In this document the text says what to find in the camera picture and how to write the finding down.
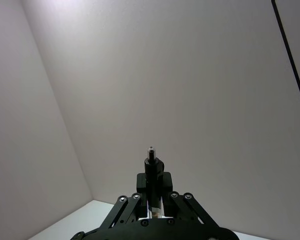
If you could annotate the thin black edge strip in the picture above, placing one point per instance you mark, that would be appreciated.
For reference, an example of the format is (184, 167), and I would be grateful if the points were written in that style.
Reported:
(291, 56)

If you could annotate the black tool with clear tip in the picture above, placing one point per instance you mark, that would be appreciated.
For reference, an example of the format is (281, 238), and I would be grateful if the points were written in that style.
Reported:
(153, 175)

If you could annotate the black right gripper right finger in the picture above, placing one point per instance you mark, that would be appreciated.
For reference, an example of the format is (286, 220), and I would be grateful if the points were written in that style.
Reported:
(183, 208)

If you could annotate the white table cloth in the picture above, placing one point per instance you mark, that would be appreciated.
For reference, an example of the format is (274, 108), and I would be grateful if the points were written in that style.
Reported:
(77, 221)

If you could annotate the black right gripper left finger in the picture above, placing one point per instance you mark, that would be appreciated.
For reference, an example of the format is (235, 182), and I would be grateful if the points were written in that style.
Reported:
(126, 208)

